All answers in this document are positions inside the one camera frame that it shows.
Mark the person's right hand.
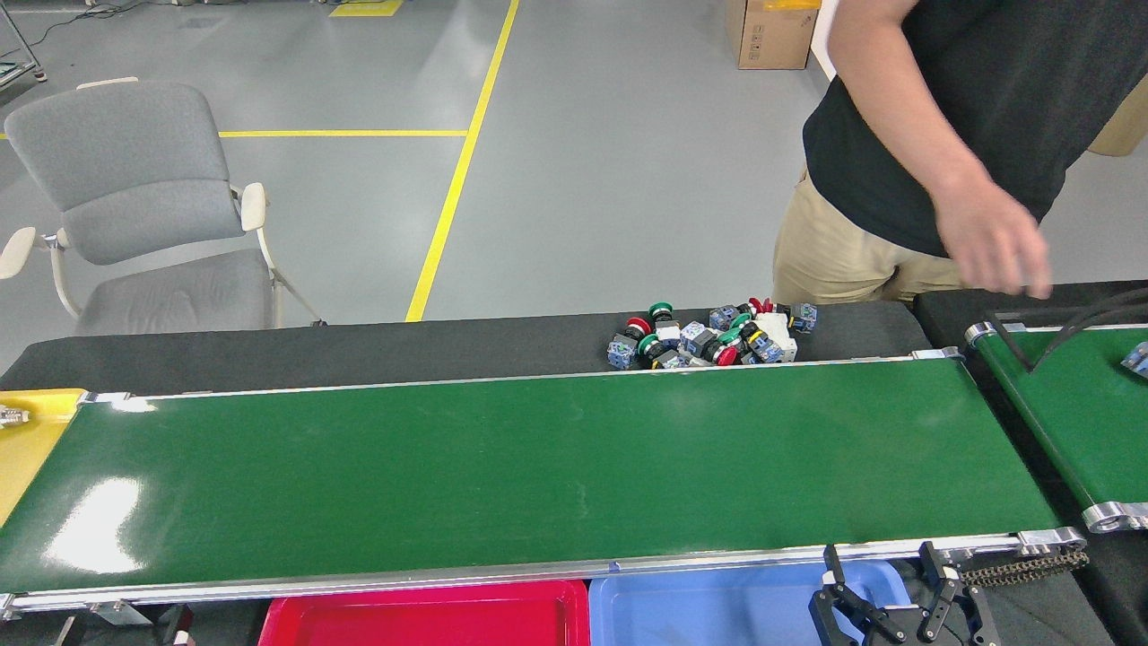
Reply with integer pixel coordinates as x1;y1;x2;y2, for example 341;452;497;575
933;179;1055;300

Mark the metal wheeled rack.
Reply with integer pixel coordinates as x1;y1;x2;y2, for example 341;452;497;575
0;0;48;88

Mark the potted plant tan pot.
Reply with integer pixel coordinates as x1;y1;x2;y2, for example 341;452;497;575
1088;74;1148;158

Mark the grey office chair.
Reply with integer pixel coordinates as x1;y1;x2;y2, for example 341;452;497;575
0;76;328;337

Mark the short green conveyor belt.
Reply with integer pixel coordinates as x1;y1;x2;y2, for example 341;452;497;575
964;321;1148;535

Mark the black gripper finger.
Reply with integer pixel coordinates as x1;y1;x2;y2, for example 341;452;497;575
810;544;905;646
917;540;999;646

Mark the conveyor drive chain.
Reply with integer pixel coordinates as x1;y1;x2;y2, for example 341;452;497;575
961;549;1091;589

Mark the black cable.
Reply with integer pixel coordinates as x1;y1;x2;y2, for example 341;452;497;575
985;287;1148;373

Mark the cardboard box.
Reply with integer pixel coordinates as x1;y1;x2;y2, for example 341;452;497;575
726;0;822;71

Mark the red plastic bin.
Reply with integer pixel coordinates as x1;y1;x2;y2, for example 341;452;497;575
258;580;591;646

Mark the yellow plastic tray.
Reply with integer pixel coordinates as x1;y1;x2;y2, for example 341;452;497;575
0;388;91;530

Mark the blue plastic bin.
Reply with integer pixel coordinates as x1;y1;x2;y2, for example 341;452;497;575
587;561;911;646

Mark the white circuit breaker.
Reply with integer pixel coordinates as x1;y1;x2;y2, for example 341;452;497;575
753;311;799;363

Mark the person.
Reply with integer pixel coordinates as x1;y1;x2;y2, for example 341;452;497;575
773;0;1148;306

